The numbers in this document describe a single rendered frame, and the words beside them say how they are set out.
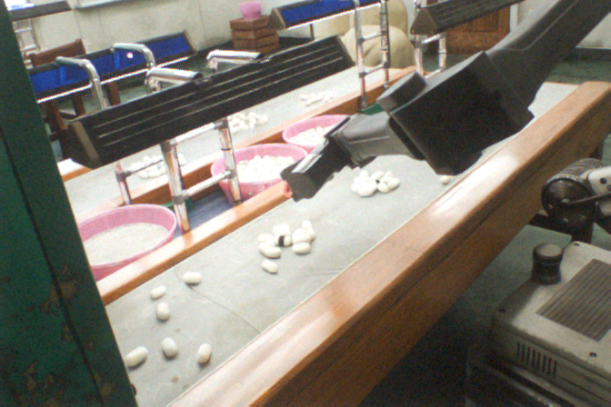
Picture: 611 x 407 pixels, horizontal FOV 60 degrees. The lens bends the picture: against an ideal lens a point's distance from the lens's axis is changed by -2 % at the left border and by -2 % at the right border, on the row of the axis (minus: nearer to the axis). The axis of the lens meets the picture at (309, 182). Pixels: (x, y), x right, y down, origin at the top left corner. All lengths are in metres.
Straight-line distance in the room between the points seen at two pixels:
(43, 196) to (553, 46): 0.45
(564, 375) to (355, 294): 0.58
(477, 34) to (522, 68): 5.40
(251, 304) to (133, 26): 5.99
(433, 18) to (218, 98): 0.73
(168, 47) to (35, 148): 1.16
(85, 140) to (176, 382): 0.38
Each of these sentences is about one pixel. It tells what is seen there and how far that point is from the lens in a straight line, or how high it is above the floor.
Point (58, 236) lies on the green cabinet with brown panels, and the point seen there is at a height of 1.13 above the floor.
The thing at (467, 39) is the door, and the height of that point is 0.16.
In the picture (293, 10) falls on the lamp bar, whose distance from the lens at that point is 1.90.
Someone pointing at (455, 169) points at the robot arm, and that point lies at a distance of 0.57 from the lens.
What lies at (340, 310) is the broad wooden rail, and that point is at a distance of 0.89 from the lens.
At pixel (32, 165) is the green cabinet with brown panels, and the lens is 0.44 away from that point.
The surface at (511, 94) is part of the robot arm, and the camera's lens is 0.50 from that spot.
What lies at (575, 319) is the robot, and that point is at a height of 0.47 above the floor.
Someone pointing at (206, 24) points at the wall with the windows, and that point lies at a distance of 7.47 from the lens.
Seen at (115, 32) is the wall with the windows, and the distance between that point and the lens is 6.69.
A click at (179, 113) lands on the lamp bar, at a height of 1.07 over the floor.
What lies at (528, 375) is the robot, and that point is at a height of 0.36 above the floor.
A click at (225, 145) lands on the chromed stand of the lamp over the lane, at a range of 1.22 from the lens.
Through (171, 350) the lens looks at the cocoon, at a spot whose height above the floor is 0.76.
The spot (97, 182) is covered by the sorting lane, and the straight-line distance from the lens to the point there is 1.67.
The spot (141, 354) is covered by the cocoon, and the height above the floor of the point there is 0.76.
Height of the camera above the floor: 1.32
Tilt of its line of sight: 25 degrees down
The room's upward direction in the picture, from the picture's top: 7 degrees counter-clockwise
